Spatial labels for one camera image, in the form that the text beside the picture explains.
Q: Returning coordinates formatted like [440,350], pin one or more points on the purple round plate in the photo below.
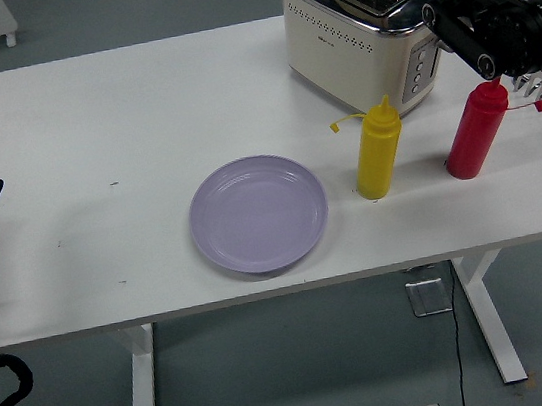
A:
[258,215]

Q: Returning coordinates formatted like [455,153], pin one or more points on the cream and chrome toaster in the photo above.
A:
[340,47]

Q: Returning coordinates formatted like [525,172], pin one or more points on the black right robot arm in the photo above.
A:
[514,27]

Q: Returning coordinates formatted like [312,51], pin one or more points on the silver floor socket plate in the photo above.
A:
[428,297]

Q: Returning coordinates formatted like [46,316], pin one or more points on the white table leg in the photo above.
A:
[491,318]
[142,382]

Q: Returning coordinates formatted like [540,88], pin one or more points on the yellow squeeze bottle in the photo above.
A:
[376,158]

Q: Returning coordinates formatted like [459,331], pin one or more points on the red squeeze bottle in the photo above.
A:
[473,134]

